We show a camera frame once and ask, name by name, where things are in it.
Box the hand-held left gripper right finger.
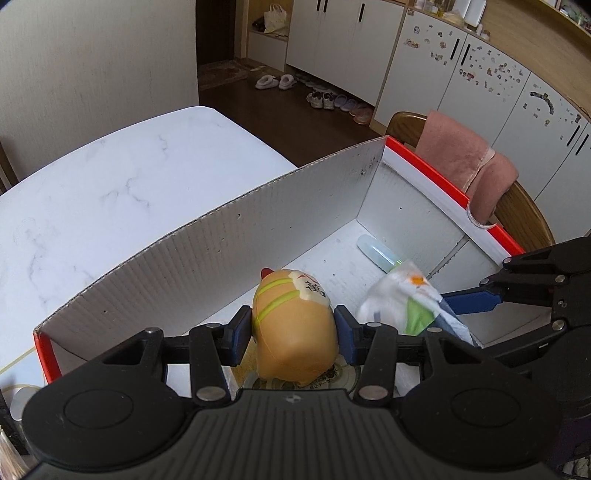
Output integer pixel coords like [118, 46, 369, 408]
[335, 305, 490, 403]

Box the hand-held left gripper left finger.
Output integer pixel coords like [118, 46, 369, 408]
[95, 307, 254, 407]

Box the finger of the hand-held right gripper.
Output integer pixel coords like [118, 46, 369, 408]
[441, 236, 591, 315]
[478, 318, 568, 369]

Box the yellow pig toy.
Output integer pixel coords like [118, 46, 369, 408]
[252, 268, 338, 384]

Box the clear plastic tissue bag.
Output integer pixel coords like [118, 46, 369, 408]
[358, 261, 481, 349]

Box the green and white tube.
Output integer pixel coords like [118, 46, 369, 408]
[357, 234, 399, 273]

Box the red cardboard box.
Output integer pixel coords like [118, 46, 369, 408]
[32, 135, 527, 402]

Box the patterned round disc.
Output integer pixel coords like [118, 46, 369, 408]
[242, 360, 370, 398]

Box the pink towel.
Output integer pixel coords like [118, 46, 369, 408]
[416, 110, 519, 224]

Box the sticker-covered white cabinet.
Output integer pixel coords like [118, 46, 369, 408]
[374, 9, 591, 232]

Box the row of shoes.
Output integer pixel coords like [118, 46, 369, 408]
[255, 74, 374, 124]

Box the patterned doormat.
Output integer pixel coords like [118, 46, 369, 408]
[198, 60, 259, 90]

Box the white bench cabinet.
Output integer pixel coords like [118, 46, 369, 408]
[247, 21, 289, 72]

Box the white base cabinet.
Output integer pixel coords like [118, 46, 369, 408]
[285, 0, 404, 107]

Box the cream tote bag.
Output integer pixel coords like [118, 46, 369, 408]
[263, 4, 288, 34]

